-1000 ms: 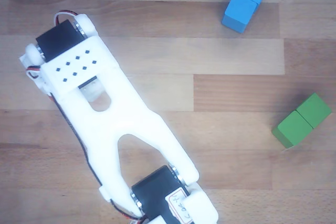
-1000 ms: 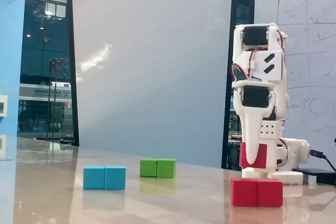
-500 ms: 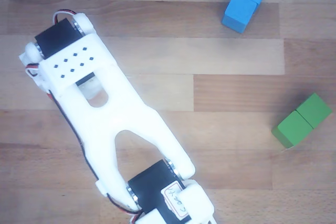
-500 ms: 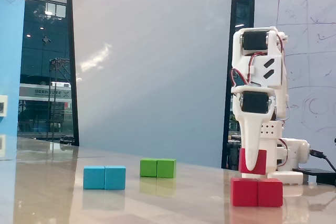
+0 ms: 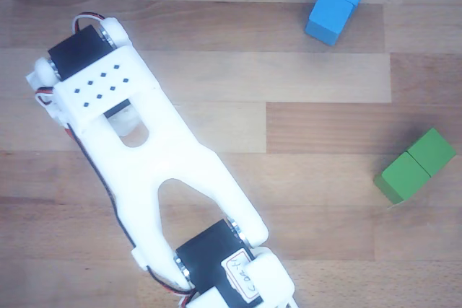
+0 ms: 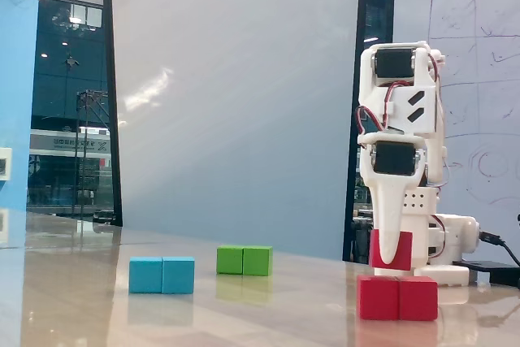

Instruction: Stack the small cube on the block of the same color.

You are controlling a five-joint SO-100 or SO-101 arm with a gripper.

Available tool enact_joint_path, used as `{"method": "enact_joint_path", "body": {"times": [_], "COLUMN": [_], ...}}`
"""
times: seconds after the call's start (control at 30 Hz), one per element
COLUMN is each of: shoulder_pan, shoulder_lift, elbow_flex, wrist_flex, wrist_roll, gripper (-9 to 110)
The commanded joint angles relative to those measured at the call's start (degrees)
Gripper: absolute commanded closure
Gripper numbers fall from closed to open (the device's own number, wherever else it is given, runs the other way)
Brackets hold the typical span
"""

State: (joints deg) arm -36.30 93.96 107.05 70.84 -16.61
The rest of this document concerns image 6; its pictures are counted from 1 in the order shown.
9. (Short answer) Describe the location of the metal scaffold tower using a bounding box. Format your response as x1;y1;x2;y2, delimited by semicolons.
74;89;111;218

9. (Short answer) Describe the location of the small red cube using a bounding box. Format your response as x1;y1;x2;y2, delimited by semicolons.
368;228;414;271

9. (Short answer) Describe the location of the black power adapter box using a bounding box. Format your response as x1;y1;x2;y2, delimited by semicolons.
452;259;520;285

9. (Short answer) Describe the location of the whiteboard with drawings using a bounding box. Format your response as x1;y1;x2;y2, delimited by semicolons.
390;0;520;283

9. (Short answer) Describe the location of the black window frame post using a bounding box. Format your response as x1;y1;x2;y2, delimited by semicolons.
101;0;124;228
342;0;370;263

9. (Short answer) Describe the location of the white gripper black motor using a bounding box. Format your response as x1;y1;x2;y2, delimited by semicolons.
357;132;427;264

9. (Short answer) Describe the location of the white wall socket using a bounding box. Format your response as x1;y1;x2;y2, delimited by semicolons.
0;147;13;180

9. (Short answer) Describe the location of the long green block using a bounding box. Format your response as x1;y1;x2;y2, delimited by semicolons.
216;245;274;277

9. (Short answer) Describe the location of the long red block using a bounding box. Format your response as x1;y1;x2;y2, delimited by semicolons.
356;275;439;322

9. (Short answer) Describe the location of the long blue block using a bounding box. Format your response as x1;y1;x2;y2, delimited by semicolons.
128;256;195;295

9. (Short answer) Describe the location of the white sign banner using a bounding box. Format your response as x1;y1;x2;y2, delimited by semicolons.
28;129;111;158

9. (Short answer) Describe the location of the black power cable with plug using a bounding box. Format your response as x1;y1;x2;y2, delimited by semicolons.
479;232;520;267

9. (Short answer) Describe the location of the red white wrist servo wire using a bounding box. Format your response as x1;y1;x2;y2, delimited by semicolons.
354;82;407;137

